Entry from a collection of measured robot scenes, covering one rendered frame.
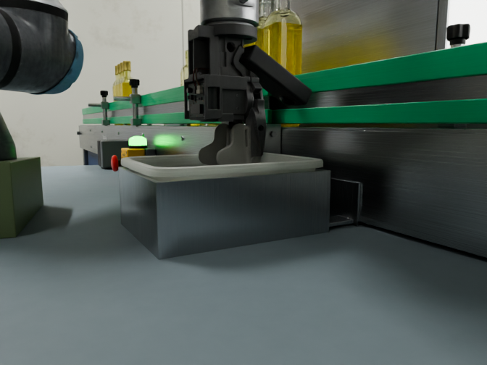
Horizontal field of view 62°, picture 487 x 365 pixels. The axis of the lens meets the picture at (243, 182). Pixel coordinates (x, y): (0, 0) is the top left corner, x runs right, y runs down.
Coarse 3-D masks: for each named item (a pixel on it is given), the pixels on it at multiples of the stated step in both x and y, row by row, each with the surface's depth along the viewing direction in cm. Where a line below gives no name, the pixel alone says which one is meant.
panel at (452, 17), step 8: (456, 0) 60; (464, 0) 58; (472, 0) 57; (480, 0) 56; (456, 8) 60; (464, 8) 59; (472, 8) 58; (480, 8) 56; (456, 16) 60; (464, 16) 59; (472, 16) 58; (480, 16) 57; (472, 24) 58; (480, 24) 57; (472, 32) 58; (480, 32) 57; (472, 40) 58; (480, 40) 57; (448, 48) 61
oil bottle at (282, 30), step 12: (276, 12) 74; (288, 12) 74; (276, 24) 73; (288, 24) 74; (300, 24) 75; (264, 36) 77; (276, 36) 73; (288, 36) 74; (300, 36) 75; (264, 48) 77; (276, 48) 74; (288, 48) 74; (300, 48) 75; (276, 60) 74; (288, 60) 75; (300, 60) 76; (300, 72) 76
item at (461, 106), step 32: (384, 64) 51; (416, 64) 47; (448, 64) 44; (480, 64) 41; (320, 96) 63; (352, 96) 57; (384, 96) 52; (416, 96) 48; (448, 96) 44; (480, 96) 41
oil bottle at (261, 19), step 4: (264, 16) 80; (260, 20) 79; (264, 20) 78; (260, 24) 78; (264, 24) 78; (260, 28) 78; (260, 32) 78; (260, 36) 78; (260, 40) 79; (252, 44) 81; (256, 44) 80; (260, 44) 79; (260, 48) 79
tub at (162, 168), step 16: (128, 160) 50; (144, 160) 55; (160, 160) 56; (176, 160) 57; (192, 160) 58; (272, 160) 60; (288, 160) 56; (304, 160) 53; (320, 160) 50; (160, 176) 41; (176, 176) 41; (192, 176) 42; (208, 176) 43; (224, 176) 44
